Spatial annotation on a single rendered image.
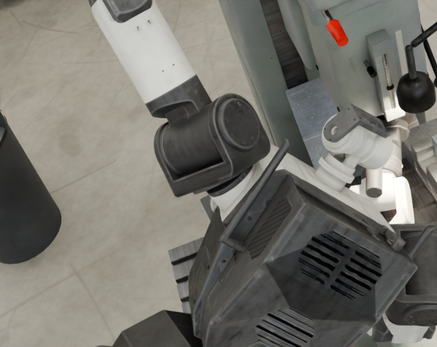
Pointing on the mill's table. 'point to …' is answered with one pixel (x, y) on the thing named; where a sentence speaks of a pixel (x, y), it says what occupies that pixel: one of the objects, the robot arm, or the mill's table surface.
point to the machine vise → (427, 156)
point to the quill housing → (373, 21)
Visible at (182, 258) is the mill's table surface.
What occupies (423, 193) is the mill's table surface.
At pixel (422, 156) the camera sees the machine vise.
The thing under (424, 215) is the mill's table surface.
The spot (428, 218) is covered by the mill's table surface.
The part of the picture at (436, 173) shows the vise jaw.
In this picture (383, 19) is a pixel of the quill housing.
